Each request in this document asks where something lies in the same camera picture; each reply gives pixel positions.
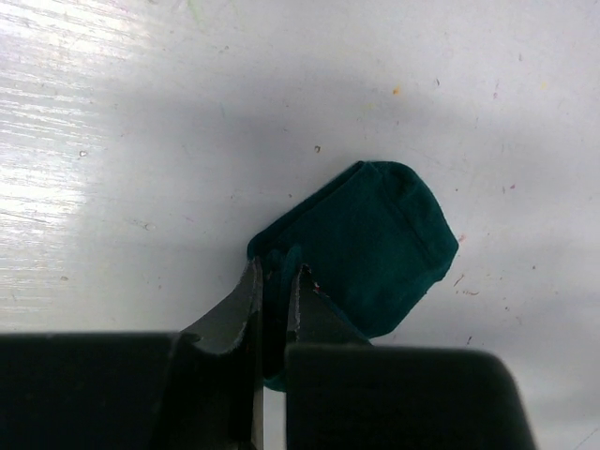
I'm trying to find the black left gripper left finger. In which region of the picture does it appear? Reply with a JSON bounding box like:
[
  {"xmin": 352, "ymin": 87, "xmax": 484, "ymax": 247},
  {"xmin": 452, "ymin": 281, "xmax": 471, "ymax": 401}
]
[{"xmin": 1, "ymin": 261, "xmax": 263, "ymax": 449}]

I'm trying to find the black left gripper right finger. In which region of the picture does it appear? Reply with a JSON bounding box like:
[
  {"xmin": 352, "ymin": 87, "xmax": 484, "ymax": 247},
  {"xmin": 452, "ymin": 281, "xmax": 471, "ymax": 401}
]
[{"xmin": 285, "ymin": 268, "xmax": 535, "ymax": 449}]

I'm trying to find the dark green reindeer sock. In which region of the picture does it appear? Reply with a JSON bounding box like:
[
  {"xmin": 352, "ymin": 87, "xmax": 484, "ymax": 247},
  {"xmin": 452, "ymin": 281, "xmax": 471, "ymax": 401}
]
[{"xmin": 247, "ymin": 161, "xmax": 458, "ymax": 392}]

